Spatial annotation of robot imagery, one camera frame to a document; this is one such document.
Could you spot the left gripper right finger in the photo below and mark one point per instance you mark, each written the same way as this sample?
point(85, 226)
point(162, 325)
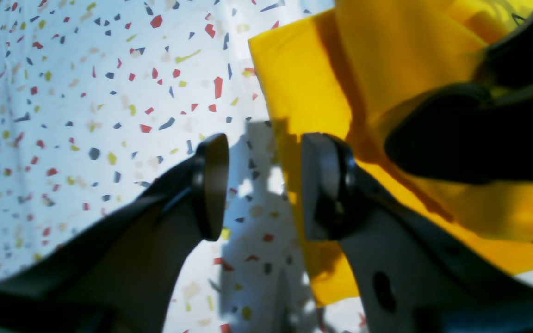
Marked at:
point(412, 276)

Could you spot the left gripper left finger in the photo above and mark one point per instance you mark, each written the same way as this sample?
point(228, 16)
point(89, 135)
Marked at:
point(118, 275)

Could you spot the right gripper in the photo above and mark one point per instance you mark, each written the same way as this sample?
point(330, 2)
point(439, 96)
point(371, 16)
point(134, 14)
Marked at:
point(464, 134)

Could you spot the yellow T-shirt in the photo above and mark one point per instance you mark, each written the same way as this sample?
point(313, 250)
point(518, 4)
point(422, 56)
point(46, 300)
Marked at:
point(357, 70)

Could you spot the terrazzo patterned table cloth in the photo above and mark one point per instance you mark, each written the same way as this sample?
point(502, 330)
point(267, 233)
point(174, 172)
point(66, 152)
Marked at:
point(99, 98)

